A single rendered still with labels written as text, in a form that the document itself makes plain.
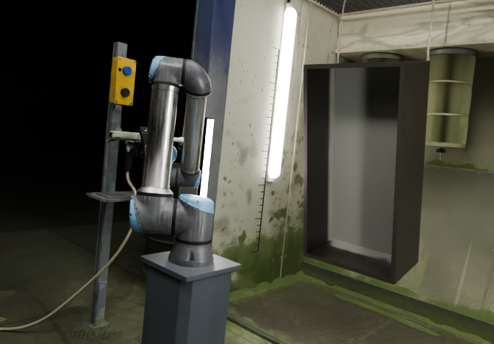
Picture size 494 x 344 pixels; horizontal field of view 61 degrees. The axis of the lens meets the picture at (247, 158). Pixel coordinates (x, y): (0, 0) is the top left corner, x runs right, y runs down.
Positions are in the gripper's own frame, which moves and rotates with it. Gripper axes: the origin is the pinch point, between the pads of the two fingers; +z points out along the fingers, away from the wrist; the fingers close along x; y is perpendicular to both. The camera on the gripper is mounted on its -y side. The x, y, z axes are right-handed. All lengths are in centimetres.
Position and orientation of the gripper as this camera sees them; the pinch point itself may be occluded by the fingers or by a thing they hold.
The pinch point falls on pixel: (129, 141)
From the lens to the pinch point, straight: 239.8
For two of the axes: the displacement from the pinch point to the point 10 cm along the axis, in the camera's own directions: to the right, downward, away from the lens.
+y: -1.0, 9.9, 0.9
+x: 6.7, 0.0, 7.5
